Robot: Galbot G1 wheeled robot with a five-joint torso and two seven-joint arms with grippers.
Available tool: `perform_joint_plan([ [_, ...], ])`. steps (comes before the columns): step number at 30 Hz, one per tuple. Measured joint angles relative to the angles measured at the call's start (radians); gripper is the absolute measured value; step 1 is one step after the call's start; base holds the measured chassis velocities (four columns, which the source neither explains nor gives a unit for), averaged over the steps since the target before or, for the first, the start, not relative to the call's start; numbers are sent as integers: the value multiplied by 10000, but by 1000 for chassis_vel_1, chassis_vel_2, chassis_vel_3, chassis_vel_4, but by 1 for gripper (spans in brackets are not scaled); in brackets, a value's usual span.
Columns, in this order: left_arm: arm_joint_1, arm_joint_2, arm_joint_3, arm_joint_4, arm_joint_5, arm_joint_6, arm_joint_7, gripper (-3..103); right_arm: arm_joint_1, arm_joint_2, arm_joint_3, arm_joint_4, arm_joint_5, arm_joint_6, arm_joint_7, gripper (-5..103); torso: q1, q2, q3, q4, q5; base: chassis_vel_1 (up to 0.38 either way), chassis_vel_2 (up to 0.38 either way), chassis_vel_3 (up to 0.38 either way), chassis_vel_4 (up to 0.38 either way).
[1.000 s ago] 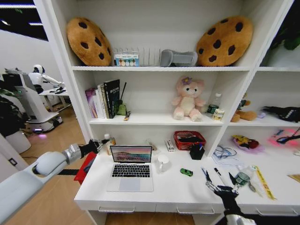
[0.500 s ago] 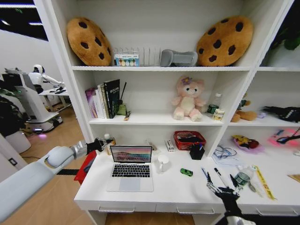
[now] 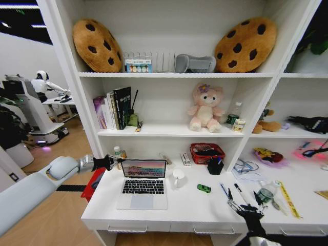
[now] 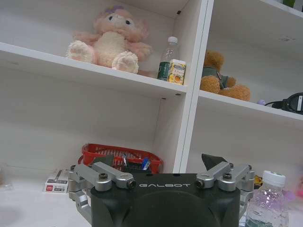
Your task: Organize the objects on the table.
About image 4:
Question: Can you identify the small yellow printed box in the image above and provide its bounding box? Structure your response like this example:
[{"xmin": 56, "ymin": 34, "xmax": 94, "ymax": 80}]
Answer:
[{"xmin": 169, "ymin": 59, "xmax": 187, "ymax": 86}]

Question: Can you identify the white red staple box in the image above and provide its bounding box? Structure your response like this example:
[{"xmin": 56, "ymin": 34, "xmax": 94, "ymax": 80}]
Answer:
[{"xmin": 43, "ymin": 168, "xmax": 70, "ymax": 193}]

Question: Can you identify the white bookshelf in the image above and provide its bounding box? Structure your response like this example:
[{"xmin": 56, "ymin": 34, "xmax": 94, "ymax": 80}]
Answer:
[{"xmin": 0, "ymin": 0, "xmax": 303, "ymax": 187}]

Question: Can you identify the small yellow toy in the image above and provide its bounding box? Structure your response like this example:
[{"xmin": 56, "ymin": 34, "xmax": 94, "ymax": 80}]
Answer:
[{"xmin": 254, "ymin": 174, "xmax": 264, "ymax": 190}]

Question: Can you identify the brown teddy bear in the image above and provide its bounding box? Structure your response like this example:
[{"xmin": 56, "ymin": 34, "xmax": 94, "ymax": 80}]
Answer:
[{"xmin": 199, "ymin": 50, "xmax": 251, "ymax": 102}]

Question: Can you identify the blue pen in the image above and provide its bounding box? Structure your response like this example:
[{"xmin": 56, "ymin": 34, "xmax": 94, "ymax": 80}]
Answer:
[{"xmin": 142, "ymin": 157, "xmax": 152, "ymax": 171}]

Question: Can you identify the clear white cap bottle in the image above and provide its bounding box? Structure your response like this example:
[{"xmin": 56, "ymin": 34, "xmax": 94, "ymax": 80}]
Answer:
[{"xmin": 244, "ymin": 170, "xmax": 289, "ymax": 227}]

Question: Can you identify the red plastic basket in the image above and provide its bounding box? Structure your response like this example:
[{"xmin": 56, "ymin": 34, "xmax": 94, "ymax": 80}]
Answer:
[{"xmin": 78, "ymin": 143, "xmax": 164, "ymax": 175}]

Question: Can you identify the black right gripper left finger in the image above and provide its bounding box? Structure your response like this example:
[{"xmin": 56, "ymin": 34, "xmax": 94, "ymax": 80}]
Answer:
[{"xmin": 68, "ymin": 155, "xmax": 137, "ymax": 222}]

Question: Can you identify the pink plush bunny toy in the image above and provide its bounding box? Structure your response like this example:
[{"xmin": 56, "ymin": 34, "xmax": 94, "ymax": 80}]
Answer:
[{"xmin": 65, "ymin": 6, "xmax": 153, "ymax": 74}]

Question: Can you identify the pink purple soft toy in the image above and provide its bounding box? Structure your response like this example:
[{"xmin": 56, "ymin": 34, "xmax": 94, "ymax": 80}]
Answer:
[{"xmin": 283, "ymin": 162, "xmax": 303, "ymax": 203}]

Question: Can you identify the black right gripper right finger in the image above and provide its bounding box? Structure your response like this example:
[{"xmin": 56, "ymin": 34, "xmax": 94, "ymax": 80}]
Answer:
[{"xmin": 196, "ymin": 153, "xmax": 256, "ymax": 216}]

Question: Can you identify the green label water bottle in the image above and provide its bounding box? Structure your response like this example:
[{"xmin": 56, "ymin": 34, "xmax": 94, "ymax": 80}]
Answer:
[{"xmin": 157, "ymin": 36, "xmax": 179, "ymax": 80}]

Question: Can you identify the black headset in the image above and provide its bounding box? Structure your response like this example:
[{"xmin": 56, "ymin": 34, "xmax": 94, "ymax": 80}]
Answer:
[{"xmin": 264, "ymin": 92, "xmax": 303, "ymax": 115}]

